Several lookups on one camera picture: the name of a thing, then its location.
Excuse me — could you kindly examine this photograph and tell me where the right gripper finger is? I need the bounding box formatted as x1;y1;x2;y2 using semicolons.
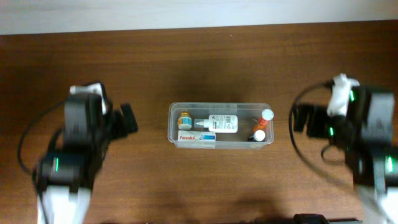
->
307;106;320;138
293;104;310;132

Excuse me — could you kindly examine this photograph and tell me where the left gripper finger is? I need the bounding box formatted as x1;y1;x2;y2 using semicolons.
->
121;103;138;134
111;110;128;139

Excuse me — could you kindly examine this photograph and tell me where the orange tube white cap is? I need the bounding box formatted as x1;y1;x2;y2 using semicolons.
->
253;109;274;132

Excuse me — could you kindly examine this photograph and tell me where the dark bottle white cap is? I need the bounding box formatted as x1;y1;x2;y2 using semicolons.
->
247;130;266;142

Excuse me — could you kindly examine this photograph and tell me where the white Panadol box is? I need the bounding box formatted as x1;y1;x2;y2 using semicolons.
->
177;130;216;142

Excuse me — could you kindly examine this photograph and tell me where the gold lid balm jar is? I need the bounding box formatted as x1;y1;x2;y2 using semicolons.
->
178;111;192;131

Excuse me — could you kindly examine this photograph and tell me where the white spray bottle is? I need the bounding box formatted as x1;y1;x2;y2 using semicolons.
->
194;114;238;134

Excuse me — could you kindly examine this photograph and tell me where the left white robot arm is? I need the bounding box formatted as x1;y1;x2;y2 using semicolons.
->
32;93;138;223

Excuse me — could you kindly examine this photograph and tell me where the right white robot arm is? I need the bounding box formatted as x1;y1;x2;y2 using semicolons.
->
289;83;397;223

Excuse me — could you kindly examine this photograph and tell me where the clear plastic container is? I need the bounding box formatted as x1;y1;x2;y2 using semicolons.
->
168;102;274;149

